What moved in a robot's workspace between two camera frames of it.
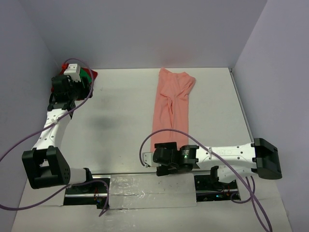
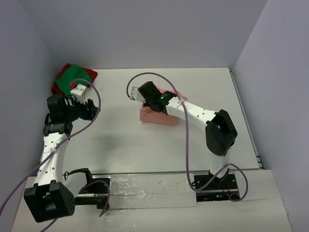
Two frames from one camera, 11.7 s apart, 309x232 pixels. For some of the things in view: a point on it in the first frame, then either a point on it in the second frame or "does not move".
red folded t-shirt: (92, 74) does not move
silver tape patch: (127, 191) does not move
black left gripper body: (77, 91) -> (79, 110)
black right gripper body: (163, 169) -> (147, 103)
